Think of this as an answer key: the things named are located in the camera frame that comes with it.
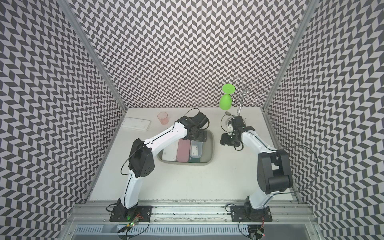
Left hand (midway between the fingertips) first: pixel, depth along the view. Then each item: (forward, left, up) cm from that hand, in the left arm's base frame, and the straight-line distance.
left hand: (196, 138), depth 90 cm
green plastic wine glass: (+18, -18, +15) cm, 29 cm away
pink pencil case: (-5, +8, -6) cm, 11 cm away
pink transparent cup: (+21, +25, -4) cm, 32 cm away
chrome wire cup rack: (+13, -28, +24) cm, 39 cm away
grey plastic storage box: (-5, -7, -10) cm, 13 cm away
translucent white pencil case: (-4, 0, -5) cm, 7 cm away
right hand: (-2, -18, -3) cm, 18 cm away
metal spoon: (+31, -24, -11) cm, 41 cm away
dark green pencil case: (-11, +2, -8) cm, 13 cm away
